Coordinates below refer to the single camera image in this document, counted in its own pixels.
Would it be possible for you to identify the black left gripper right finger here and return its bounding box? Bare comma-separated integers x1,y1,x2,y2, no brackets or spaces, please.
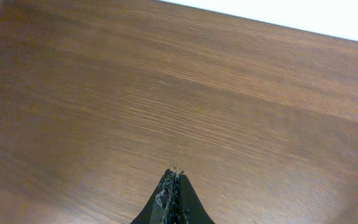
175,174,214,224

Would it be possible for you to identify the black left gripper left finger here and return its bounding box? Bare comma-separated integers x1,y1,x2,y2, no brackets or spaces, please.
131,169,175,224

